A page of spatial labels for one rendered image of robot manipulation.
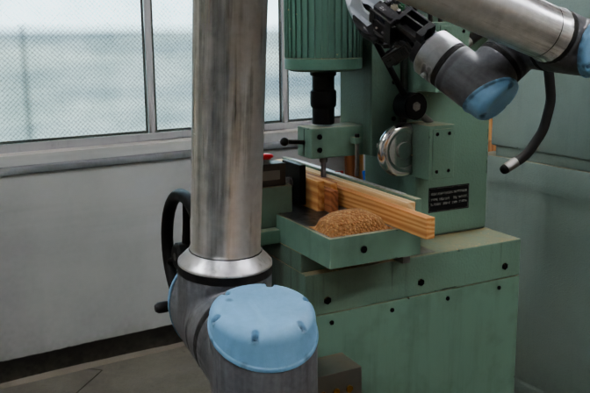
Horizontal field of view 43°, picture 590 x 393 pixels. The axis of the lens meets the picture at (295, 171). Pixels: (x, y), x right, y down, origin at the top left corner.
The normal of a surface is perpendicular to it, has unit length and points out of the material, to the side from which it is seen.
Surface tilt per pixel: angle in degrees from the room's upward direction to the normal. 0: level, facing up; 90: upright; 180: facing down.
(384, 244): 90
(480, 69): 56
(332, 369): 0
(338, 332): 90
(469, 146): 90
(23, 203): 90
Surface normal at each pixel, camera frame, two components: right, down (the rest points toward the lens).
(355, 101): -0.89, 0.09
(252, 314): 0.02, -0.95
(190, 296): -0.62, 0.15
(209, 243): -0.33, 0.19
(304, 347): 0.76, 0.07
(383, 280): 0.46, 0.16
